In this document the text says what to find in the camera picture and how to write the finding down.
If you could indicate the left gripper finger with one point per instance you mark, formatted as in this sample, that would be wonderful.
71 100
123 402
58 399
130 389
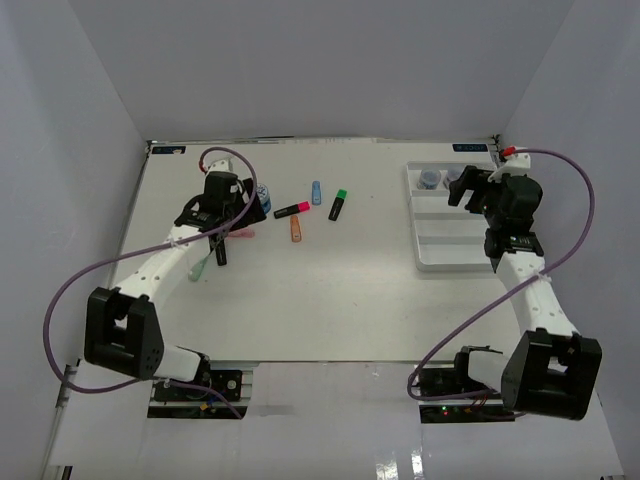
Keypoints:
216 239
255 212

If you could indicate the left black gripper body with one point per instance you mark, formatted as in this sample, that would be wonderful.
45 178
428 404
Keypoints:
235 210

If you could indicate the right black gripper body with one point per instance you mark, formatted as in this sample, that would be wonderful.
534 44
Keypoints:
491 211

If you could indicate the clear jar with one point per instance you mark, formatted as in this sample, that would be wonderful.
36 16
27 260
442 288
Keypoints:
452 175

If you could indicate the green correction tape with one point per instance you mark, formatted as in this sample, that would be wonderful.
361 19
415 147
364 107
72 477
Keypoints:
197 270

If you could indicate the green cap black highlighter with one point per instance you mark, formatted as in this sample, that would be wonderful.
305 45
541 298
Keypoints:
337 205

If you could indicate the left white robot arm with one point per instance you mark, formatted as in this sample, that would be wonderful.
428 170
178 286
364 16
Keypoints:
123 332

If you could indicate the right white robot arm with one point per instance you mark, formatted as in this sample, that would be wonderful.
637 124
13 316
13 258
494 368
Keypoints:
553 368

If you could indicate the orange cap black highlighter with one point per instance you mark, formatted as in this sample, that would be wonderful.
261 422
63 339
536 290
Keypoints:
221 255

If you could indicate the pink correction tape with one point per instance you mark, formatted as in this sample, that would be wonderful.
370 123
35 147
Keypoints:
242 233

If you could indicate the right blue label sticker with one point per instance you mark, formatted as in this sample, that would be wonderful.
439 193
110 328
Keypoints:
469 147

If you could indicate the blue label sticker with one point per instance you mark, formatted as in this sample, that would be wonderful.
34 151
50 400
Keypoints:
168 150
469 147

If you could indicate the pink cap black highlighter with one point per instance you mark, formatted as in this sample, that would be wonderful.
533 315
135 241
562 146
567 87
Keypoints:
292 210

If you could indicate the white compartment tray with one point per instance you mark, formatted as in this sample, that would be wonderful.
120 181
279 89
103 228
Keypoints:
445 239

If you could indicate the left blue label sticker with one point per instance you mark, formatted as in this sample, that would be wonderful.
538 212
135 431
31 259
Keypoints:
168 150

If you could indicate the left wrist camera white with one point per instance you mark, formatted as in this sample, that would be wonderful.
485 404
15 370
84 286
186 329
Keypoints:
223 164

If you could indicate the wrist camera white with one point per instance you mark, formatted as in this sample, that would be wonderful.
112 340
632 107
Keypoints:
510 162
223 164

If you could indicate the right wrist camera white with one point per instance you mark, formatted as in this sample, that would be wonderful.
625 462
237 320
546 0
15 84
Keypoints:
510 162

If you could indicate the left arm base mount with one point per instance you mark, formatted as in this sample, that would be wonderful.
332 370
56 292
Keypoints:
215 394

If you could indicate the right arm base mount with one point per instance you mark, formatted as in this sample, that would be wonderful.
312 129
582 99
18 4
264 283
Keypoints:
457 401

